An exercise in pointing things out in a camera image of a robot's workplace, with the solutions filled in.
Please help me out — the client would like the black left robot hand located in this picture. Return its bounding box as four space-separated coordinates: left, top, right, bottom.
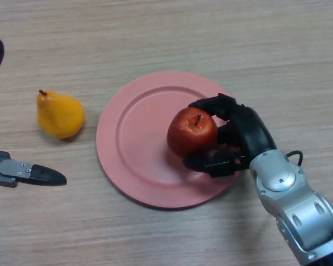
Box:
0 3 68 188

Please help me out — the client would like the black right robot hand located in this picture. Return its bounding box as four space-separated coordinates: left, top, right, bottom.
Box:
182 93 278 178

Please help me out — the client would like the red apple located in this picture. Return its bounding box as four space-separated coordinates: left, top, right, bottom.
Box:
166 107 219 158

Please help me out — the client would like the pink round plate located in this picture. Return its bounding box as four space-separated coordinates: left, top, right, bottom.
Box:
95 70 243 210

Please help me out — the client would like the yellow pear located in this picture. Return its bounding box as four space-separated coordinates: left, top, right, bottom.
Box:
36 89 85 140

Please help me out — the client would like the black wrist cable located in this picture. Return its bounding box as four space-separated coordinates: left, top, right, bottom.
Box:
285 150 304 168

